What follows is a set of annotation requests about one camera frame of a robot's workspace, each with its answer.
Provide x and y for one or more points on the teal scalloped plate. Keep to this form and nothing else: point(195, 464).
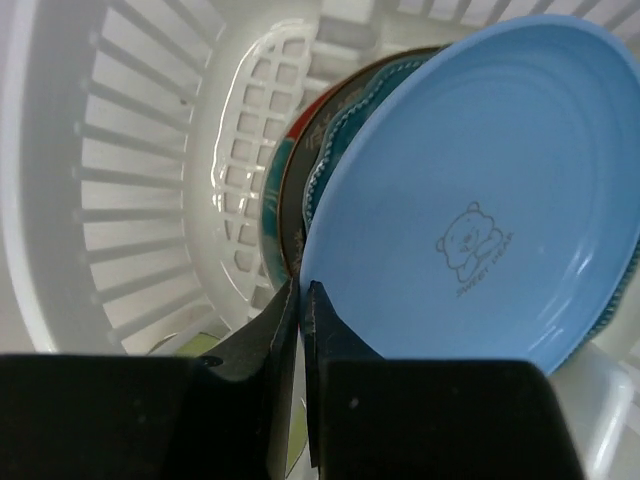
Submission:
point(325, 150)

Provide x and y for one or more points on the red plate with teal flower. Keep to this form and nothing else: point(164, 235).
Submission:
point(282, 231)

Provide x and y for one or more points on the white plastic dish bin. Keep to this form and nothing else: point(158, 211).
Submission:
point(132, 174)

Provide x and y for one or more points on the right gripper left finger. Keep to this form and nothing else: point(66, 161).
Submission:
point(244, 394)

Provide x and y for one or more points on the grey plate with deer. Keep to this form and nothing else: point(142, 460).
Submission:
point(348, 89)

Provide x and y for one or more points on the square green panda dish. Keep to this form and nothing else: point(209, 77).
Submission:
point(184, 459)

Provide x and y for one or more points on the round blue plate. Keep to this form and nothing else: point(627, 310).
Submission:
point(475, 200)

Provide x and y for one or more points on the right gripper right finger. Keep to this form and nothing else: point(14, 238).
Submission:
point(326, 337)

